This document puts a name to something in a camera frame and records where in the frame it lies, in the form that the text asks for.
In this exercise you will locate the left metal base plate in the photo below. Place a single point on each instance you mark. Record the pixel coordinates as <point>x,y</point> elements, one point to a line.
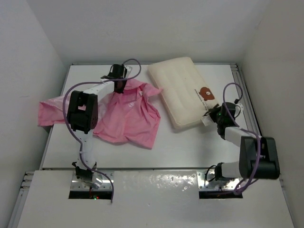
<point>98,183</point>

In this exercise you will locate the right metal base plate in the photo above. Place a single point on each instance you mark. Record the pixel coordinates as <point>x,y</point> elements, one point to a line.
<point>206,184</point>

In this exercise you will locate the metal base plate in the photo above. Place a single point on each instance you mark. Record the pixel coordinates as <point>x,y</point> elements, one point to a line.
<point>206,184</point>
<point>98,183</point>

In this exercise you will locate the right aluminium frame rail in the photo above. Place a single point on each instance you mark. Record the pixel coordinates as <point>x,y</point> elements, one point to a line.
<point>249,114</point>

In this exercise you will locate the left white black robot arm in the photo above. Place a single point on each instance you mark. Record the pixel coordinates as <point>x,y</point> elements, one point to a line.
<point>83,115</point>

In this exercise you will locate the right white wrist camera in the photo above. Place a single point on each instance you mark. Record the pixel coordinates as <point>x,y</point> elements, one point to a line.
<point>239,105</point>

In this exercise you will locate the left aluminium frame rail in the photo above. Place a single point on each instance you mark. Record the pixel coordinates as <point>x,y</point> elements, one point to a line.
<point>21,199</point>

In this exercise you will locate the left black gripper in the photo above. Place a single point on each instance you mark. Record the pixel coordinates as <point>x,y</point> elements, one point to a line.
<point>119,90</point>

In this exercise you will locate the pink satin pillowcase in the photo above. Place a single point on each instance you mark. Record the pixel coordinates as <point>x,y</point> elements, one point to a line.
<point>130,116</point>

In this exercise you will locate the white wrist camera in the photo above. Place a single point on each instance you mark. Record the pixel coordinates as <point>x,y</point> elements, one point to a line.
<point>128,67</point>
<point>239,105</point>

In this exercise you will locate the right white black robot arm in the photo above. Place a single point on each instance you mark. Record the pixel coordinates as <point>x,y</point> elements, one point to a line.
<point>257,158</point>

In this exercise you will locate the cream pillow with bear print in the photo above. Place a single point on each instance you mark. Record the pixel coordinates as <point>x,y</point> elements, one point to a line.
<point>186,96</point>

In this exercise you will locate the aluminium frame rail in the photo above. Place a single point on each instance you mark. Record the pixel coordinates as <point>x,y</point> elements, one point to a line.
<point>21,199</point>
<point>249,114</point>

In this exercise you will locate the white foam front board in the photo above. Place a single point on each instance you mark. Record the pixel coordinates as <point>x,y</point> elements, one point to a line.
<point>151,199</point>

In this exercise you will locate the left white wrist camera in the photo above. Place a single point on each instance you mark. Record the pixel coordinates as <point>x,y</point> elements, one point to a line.
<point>128,67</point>

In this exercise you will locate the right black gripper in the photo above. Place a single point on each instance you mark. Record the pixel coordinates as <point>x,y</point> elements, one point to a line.
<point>212,112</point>

